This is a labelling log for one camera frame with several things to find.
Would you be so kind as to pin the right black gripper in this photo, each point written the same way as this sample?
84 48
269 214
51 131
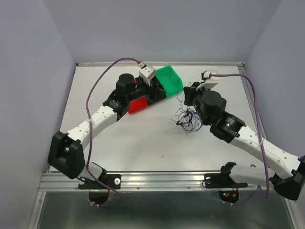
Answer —
190 91

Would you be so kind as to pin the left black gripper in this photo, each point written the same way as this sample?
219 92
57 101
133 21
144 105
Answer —
148 88

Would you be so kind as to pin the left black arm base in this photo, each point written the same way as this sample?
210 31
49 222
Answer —
100 181

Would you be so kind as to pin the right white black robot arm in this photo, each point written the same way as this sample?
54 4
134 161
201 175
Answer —
285 173

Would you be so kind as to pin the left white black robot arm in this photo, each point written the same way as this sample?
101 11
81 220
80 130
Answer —
66 152

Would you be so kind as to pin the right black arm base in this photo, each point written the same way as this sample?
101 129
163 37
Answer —
229 190

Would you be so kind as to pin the black plastic bin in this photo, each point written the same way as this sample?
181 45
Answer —
156 91

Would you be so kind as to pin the red plastic bin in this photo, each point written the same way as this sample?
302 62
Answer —
138 105

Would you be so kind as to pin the green plastic bin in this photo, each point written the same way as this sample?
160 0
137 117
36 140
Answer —
170 80

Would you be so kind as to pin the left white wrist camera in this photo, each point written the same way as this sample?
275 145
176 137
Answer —
146 72

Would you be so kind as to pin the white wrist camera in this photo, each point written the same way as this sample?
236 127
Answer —
208 82
146 72

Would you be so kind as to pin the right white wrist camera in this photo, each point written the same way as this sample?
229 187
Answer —
208 82

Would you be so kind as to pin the back aluminium rail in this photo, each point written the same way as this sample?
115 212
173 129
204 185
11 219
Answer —
104 64

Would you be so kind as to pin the aluminium rail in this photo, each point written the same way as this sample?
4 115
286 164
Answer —
104 64
136 181
255 107

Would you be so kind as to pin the right side aluminium rail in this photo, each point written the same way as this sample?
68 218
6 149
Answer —
255 107

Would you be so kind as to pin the front aluminium rail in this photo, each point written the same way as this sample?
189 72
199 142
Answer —
136 181

